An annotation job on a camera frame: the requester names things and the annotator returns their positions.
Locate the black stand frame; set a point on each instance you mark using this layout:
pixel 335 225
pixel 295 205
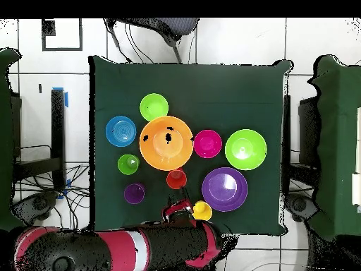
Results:
pixel 308 127
pixel 57 127

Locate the grey square floor frame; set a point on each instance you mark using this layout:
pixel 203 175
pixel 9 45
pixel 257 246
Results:
pixel 48 28

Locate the pink bowl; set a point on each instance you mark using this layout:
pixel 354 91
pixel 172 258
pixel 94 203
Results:
pixel 207 143

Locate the blue bowl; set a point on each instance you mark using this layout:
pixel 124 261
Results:
pixel 121 131

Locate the dark green tablecloth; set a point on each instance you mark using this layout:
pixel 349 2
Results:
pixel 197 90

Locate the large green bowl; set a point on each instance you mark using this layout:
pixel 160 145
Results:
pixel 245 149

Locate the large orange bowl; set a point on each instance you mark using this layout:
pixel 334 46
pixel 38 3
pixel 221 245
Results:
pixel 166 152

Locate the green cup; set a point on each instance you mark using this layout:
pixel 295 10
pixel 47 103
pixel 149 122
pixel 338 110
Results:
pixel 127 166

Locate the small green bowl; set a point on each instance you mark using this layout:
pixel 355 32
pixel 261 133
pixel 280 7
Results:
pixel 154 106

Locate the black chair base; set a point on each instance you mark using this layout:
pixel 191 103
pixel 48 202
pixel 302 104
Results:
pixel 39 203
pixel 299 204

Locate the grey office chair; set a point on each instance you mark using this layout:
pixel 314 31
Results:
pixel 180 25

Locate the yellow cup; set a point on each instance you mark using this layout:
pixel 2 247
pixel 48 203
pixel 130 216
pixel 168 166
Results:
pixel 202 211

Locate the orange cup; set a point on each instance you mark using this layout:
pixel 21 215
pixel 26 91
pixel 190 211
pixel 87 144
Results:
pixel 176 180

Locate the purple bowl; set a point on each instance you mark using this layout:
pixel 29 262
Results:
pixel 224 189

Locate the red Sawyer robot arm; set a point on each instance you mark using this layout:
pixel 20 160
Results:
pixel 118 251

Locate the dark green cloth covered table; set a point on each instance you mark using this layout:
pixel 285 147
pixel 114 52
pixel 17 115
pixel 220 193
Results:
pixel 338 141
pixel 5 141

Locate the purple cup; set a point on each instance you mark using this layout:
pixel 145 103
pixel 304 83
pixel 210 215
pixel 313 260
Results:
pixel 134 194

